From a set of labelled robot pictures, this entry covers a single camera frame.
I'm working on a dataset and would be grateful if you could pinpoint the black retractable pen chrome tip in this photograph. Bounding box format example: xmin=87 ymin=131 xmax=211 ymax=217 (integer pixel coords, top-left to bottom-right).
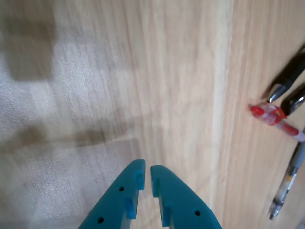
xmin=266 ymin=44 xmax=305 ymax=104

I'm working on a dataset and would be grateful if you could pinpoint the clear gel pen black cap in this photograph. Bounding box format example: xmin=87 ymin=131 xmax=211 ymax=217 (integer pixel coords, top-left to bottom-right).
xmin=280 ymin=83 xmax=305 ymax=117

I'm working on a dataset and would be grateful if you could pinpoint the red retractable pen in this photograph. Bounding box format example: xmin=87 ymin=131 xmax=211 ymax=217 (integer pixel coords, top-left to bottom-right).
xmin=250 ymin=103 xmax=305 ymax=143

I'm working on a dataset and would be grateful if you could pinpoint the grey grip clear pen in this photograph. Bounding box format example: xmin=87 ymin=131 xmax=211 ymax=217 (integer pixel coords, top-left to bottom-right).
xmin=268 ymin=140 xmax=305 ymax=220

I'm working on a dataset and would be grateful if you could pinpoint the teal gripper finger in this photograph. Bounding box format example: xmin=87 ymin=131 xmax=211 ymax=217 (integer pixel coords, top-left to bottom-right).
xmin=78 ymin=159 xmax=146 ymax=229
xmin=150 ymin=165 xmax=223 ymax=229

